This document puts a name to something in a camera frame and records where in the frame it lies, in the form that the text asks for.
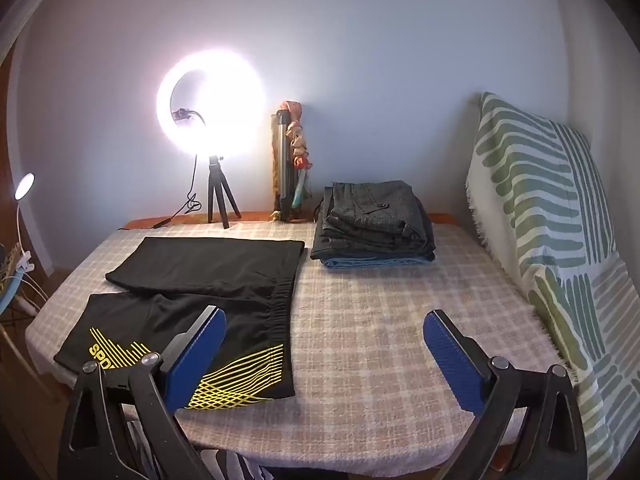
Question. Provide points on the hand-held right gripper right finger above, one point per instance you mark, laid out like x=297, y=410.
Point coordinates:
x=452, y=355

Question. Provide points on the folded stand with colourful cloth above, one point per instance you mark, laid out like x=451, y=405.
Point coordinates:
x=295, y=110

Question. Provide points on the green patterned white blanket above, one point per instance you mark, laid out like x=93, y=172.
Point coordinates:
x=540, y=185

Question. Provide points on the black phone holder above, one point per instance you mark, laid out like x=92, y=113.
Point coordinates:
x=181, y=113

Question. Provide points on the black pants with yellow print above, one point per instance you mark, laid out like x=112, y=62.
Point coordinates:
x=210, y=265

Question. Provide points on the blue folded cloth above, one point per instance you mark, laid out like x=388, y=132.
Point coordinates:
x=360, y=262

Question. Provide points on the blue plastic chair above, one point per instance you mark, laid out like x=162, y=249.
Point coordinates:
x=9, y=291

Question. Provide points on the small round desk lamp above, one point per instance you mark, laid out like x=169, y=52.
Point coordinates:
x=24, y=185

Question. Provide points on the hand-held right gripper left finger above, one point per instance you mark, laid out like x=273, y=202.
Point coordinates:
x=195, y=360

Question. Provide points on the black white striped cloth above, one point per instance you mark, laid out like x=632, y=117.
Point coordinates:
x=235, y=465

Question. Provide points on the black mini tripod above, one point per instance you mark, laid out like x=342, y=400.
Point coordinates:
x=216, y=185

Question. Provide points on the beige checked blanket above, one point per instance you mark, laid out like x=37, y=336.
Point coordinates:
x=375, y=335

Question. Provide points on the grey folded pants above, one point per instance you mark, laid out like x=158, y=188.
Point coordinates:
x=370, y=215

